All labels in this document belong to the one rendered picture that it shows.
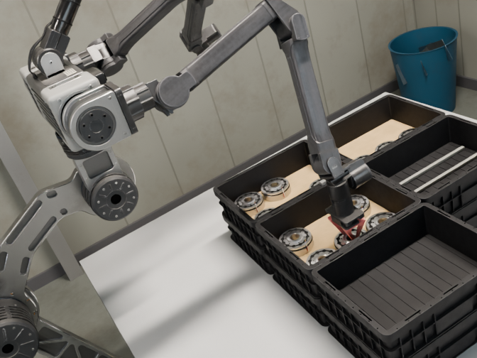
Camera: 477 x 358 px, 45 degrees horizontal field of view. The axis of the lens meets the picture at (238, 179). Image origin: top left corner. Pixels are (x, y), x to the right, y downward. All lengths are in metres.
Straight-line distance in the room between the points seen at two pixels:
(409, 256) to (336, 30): 2.57
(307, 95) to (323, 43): 2.44
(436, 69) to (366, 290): 2.43
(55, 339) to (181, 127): 1.85
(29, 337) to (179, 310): 0.46
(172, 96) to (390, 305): 0.75
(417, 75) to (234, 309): 2.39
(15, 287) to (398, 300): 1.11
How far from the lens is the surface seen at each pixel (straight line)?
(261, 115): 3.80
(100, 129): 1.37
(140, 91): 1.39
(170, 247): 2.18
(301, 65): 1.55
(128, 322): 1.95
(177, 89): 1.39
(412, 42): 4.13
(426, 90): 3.87
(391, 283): 1.59
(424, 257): 1.65
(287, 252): 1.59
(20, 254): 1.83
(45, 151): 3.33
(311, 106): 1.54
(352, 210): 1.62
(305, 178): 2.06
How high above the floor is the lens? 1.93
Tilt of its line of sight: 30 degrees down
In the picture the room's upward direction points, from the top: 18 degrees counter-clockwise
